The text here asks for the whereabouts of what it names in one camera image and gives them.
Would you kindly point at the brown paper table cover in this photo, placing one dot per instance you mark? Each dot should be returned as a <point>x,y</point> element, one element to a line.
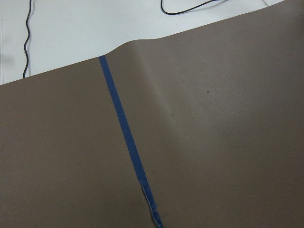
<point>202,129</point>

